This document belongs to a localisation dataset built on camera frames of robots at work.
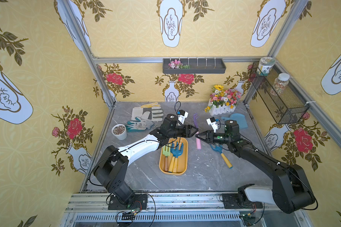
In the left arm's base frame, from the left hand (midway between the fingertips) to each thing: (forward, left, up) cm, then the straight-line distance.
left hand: (191, 127), depth 82 cm
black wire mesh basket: (+14, -54, +10) cm, 57 cm away
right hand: (-4, -5, -1) cm, 6 cm away
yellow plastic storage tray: (-17, +5, -18) cm, 25 cm away
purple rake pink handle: (-7, -3, 0) cm, 8 cm away
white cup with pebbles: (+7, +46, -13) cm, 48 cm away
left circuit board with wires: (-39, +33, -20) cm, 55 cm away
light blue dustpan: (+20, -43, -19) cm, 51 cm away
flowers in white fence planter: (+25, -26, -4) cm, 36 cm away
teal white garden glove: (+17, +36, -20) cm, 44 cm away
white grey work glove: (+28, +30, -20) cm, 45 cm away
